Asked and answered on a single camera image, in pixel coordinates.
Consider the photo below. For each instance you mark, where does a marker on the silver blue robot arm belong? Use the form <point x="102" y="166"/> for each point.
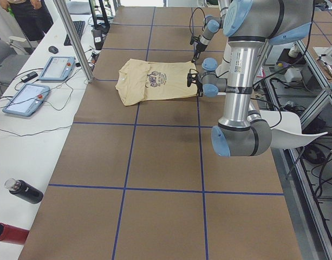
<point x="211" y="26"/>
<point x="241" y="131"/>

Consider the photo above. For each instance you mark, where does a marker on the teach pendant tablet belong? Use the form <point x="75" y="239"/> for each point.
<point x="57" y="69"/>
<point x="27" y="100"/>

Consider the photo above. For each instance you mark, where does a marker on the black monitor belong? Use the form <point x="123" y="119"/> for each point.
<point x="99" y="16"/>

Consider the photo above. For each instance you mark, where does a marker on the near teach pendant tablet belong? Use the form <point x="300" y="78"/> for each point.
<point x="27" y="100"/>

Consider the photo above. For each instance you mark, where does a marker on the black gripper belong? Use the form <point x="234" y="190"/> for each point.
<point x="199" y="81"/>
<point x="200" y="46"/>

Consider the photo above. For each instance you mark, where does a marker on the aluminium frame post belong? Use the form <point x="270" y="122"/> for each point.
<point x="75" y="41"/>

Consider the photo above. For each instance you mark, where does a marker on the person in beige shirt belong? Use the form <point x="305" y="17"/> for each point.
<point x="32" y="16"/>

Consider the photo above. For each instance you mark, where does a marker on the red cylinder bottle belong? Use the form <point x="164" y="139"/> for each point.
<point x="12" y="234"/>

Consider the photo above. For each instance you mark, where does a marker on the black lying thermos bottle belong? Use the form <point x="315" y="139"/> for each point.
<point x="24" y="190"/>

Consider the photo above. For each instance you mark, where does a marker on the white camera mast pedestal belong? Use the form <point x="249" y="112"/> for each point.
<point x="222" y="70"/>

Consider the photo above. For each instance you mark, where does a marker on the far teach pendant tablet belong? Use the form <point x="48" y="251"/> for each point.
<point x="57" y="69"/>

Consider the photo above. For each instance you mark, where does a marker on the beige long-sleeve printed shirt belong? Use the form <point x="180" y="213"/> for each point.
<point x="144" y="81"/>

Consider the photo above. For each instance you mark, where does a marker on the black computer mouse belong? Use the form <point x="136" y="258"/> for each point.
<point x="53" y="50"/>

